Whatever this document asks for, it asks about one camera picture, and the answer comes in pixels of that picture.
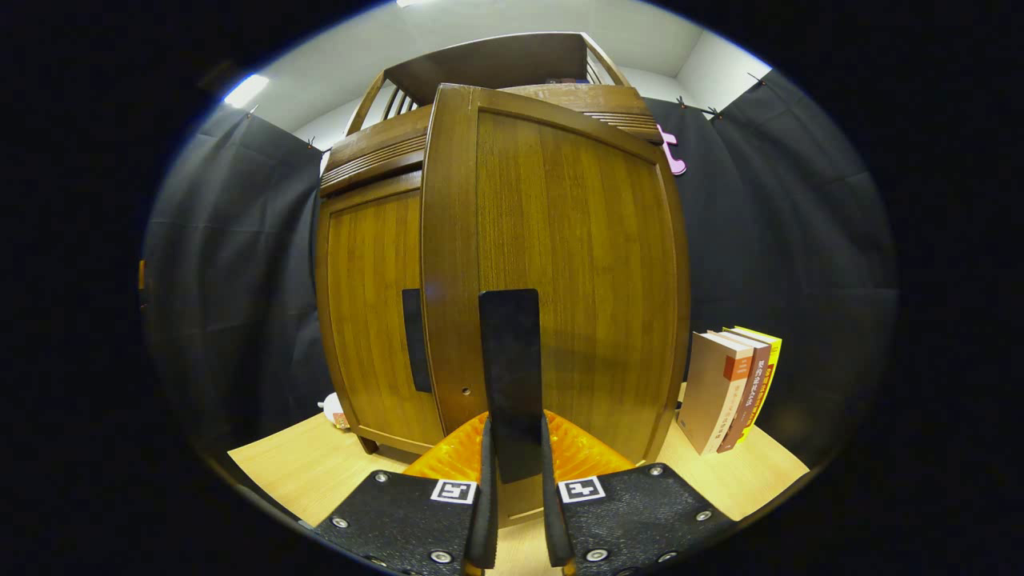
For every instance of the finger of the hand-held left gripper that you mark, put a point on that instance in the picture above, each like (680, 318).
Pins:
(142, 276)

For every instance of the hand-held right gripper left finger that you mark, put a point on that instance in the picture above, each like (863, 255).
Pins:
(484, 520)

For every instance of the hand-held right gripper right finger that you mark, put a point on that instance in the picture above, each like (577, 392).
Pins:
(554, 520)

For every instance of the wooden shoe cabinet door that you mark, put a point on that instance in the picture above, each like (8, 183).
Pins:
(368, 304)
(576, 280)

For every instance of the wooden double-door shoe cabinet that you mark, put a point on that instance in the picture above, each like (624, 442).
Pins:
(376, 148)

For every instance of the black backdrop cloth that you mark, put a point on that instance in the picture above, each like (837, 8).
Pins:
(224, 264)

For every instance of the beige book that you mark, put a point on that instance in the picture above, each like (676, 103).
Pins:
(712, 392)

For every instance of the small ceiling light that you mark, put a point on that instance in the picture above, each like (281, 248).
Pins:
(246, 90)

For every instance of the maroon book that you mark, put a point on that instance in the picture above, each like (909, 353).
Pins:
(748, 392)

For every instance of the yellow book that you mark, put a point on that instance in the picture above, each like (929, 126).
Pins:
(770, 376)

